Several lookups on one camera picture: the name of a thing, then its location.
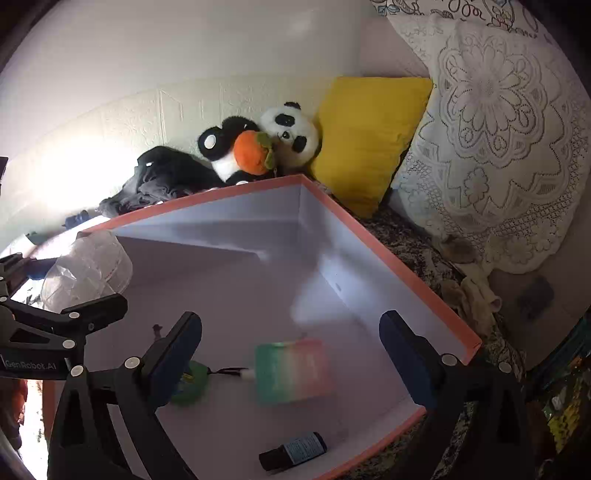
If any beige sock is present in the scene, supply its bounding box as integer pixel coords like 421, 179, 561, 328
441, 272, 503, 337

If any yellow pillow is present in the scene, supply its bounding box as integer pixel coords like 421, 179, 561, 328
308, 76, 434, 219

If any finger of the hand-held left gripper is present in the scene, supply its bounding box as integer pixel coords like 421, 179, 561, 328
0, 293, 129, 354
0, 253, 34, 303

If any panda plush toy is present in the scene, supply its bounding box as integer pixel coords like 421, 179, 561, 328
198, 102, 320, 186

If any dark blue cloth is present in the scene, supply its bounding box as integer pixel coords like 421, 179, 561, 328
64, 210, 100, 229

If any colourful patterned fabric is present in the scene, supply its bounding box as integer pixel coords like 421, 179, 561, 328
526, 314, 591, 462

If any dark grey clothing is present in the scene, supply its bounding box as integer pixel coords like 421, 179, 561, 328
99, 146, 227, 217

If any floral printed fabric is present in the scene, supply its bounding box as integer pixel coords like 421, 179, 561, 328
372, 0, 541, 38

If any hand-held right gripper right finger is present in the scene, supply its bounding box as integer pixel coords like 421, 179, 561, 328
379, 310, 527, 480

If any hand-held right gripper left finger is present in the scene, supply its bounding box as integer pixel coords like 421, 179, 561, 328
46, 311, 204, 480

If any brown fuzzy sock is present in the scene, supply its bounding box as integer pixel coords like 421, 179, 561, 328
434, 233, 478, 264

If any orange plush fruit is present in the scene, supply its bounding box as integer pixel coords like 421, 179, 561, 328
233, 130, 277, 176

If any green round charm with tassel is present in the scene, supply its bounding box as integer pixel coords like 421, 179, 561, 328
171, 360, 257, 408

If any white lace pillow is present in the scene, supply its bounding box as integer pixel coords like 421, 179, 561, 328
390, 18, 591, 275

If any pink cardboard box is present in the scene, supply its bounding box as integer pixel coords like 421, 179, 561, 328
41, 174, 483, 480

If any dark bottle with blue label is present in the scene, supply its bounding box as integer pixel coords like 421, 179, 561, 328
259, 432, 328, 472

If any clear plastic bag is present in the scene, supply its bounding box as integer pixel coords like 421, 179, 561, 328
41, 230, 134, 315

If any green pink gradient card pack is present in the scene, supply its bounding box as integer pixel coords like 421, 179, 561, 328
255, 340, 337, 406

